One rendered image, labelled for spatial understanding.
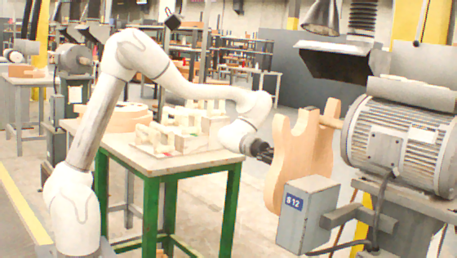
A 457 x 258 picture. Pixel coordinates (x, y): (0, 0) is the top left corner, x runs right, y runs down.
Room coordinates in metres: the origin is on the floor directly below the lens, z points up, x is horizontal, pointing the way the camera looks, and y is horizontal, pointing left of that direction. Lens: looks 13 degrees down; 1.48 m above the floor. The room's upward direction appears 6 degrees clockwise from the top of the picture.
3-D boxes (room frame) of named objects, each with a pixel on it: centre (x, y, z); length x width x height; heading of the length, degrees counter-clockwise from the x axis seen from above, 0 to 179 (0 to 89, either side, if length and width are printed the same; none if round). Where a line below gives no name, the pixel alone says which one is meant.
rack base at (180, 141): (1.95, 0.24, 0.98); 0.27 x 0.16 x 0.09; 46
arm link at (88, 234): (1.16, 0.48, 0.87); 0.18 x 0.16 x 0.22; 36
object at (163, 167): (1.95, 0.30, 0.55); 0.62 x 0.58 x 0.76; 43
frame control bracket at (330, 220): (1.06, -0.38, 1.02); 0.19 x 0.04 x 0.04; 133
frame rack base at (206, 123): (2.06, 0.13, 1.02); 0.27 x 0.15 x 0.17; 46
